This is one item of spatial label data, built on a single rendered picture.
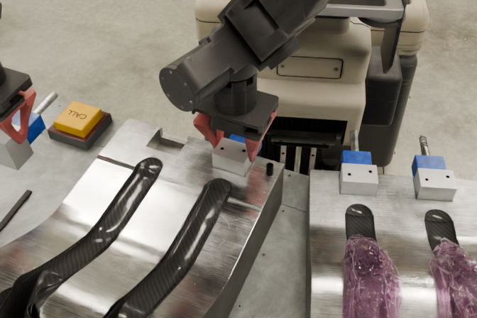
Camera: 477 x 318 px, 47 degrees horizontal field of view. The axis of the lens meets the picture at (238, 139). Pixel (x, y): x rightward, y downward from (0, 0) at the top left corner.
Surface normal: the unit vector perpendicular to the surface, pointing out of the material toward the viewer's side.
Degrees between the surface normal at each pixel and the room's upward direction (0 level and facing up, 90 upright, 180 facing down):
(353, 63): 98
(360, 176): 0
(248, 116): 1
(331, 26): 98
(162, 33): 0
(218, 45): 37
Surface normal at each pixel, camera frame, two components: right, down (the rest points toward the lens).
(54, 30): -0.01, -0.71
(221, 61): 0.39, -0.25
